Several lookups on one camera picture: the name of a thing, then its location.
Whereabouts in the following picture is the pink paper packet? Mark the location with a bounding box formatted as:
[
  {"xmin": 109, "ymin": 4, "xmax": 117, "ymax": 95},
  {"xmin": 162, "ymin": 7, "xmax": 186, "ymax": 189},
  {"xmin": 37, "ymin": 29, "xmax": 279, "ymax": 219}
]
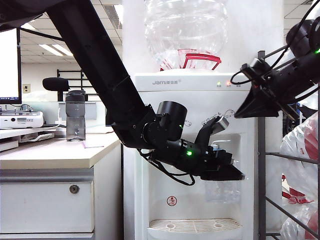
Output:
[{"xmin": 83, "ymin": 141, "xmax": 105, "ymax": 149}]

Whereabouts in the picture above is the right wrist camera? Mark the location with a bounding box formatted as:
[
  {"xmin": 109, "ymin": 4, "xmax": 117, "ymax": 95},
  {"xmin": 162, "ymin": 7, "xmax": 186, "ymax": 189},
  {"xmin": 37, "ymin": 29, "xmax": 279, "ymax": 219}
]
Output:
[{"xmin": 239, "ymin": 57, "xmax": 272, "ymax": 87}]

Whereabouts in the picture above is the white drip tray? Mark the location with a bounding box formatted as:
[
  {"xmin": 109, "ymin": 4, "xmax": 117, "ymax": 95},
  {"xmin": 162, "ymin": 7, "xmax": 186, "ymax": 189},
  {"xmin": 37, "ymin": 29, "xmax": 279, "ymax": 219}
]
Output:
[{"xmin": 147, "ymin": 218, "xmax": 243, "ymax": 232}]

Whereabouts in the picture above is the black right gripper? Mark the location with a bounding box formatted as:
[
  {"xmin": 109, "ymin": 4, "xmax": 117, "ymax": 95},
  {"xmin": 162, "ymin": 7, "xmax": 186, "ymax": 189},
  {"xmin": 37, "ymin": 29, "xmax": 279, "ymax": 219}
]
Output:
[{"xmin": 233, "ymin": 74, "xmax": 300, "ymax": 121}]

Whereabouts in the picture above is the grey partition panel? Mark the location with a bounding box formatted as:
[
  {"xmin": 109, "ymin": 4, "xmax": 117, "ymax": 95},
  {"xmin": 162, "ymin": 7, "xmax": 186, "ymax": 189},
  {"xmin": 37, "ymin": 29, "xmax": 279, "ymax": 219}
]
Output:
[{"xmin": 58, "ymin": 101, "xmax": 98, "ymax": 121}]

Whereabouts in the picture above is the white water dispenser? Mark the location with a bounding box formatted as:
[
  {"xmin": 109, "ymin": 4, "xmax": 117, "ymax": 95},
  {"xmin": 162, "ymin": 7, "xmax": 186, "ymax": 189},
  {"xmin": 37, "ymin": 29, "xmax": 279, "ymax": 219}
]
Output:
[{"xmin": 123, "ymin": 71, "xmax": 256, "ymax": 240}]

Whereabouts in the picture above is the black chair headrest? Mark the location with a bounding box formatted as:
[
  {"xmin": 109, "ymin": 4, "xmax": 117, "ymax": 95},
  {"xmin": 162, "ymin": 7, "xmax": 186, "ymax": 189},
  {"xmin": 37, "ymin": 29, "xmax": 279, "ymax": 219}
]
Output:
[{"xmin": 42, "ymin": 77, "xmax": 70, "ymax": 102}]

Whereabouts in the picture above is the dark grey water bottle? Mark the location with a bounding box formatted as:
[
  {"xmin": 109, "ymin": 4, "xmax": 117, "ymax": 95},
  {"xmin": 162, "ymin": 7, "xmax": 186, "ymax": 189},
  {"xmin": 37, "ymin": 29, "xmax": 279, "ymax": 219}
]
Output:
[{"xmin": 65, "ymin": 89, "xmax": 87, "ymax": 142}]

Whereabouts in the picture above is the white raised desk board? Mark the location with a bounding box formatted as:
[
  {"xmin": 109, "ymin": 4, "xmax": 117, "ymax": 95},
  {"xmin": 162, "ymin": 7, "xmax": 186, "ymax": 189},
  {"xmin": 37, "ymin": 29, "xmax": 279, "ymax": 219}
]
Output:
[{"xmin": 0, "ymin": 126, "xmax": 57, "ymax": 140}]

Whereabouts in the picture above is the grey metal rack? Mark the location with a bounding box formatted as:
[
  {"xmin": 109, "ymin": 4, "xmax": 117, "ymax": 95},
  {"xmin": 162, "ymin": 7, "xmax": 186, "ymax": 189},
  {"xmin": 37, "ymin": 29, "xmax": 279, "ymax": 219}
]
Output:
[{"xmin": 257, "ymin": 49, "xmax": 320, "ymax": 240}]

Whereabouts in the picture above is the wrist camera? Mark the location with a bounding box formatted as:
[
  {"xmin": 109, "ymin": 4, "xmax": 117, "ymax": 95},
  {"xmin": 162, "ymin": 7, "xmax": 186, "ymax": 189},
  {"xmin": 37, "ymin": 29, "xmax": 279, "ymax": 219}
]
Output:
[
  {"xmin": 194, "ymin": 113, "xmax": 230, "ymax": 151},
  {"xmin": 239, "ymin": 57, "xmax": 272, "ymax": 87}
]

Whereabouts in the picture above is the white desk drawer cabinet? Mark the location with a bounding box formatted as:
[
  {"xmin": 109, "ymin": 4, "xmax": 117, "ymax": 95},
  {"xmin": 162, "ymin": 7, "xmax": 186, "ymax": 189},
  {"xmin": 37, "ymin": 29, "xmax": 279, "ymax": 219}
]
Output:
[{"xmin": 0, "ymin": 167, "xmax": 96, "ymax": 240}]

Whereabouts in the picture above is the white RC transmitter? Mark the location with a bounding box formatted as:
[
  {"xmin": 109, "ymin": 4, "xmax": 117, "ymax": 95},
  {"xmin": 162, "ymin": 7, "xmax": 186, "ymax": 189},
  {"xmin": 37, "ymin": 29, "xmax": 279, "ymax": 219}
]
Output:
[{"xmin": 0, "ymin": 110, "xmax": 45, "ymax": 130}]

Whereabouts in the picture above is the blue cold water tap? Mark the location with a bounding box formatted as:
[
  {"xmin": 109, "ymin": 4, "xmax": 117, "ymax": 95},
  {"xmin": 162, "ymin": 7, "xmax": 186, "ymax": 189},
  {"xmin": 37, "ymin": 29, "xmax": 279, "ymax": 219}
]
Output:
[{"xmin": 211, "ymin": 139, "xmax": 232, "ymax": 151}]

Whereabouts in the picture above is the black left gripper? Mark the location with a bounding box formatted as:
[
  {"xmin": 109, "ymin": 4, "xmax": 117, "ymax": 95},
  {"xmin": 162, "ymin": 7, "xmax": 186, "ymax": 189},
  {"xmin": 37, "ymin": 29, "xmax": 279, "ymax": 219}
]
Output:
[{"xmin": 199, "ymin": 144, "xmax": 248, "ymax": 181}]

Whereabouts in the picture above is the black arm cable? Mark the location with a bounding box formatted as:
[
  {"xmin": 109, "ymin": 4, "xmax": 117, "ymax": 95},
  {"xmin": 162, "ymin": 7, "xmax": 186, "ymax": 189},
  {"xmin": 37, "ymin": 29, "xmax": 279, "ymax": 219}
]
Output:
[{"xmin": 136, "ymin": 146, "xmax": 196, "ymax": 186}]

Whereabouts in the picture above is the fluorescent ceiling light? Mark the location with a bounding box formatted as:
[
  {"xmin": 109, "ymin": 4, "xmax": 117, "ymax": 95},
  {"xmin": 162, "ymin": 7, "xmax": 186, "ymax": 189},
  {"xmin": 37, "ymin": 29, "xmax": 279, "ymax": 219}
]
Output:
[{"xmin": 38, "ymin": 43, "xmax": 75, "ymax": 57}]

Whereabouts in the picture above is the black computer monitor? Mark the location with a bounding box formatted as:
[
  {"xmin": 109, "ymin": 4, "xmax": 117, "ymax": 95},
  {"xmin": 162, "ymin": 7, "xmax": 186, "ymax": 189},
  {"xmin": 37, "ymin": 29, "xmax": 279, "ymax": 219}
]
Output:
[{"xmin": 0, "ymin": 26, "xmax": 23, "ymax": 105}]

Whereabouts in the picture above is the clear water jug red handle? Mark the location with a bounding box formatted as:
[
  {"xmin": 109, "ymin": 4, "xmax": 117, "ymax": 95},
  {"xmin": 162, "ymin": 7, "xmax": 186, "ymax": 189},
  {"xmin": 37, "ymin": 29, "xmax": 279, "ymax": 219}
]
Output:
[{"xmin": 144, "ymin": 0, "xmax": 229, "ymax": 73}]

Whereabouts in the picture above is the clear plastic mug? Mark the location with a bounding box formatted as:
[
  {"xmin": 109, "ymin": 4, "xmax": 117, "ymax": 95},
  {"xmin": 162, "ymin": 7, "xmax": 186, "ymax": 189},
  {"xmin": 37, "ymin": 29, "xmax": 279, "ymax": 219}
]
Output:
[{"xmin": 204, "ymin": 180, "xmax": 243, "ymax": 204}]

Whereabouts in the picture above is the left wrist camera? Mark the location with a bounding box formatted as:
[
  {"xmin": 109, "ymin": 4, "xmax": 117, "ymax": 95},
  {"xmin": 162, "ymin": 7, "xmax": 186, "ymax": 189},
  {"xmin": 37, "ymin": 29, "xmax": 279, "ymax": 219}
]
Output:
[{"xmin": 194, "ymin": 113, "xmax": 230, "ymax": 151}]

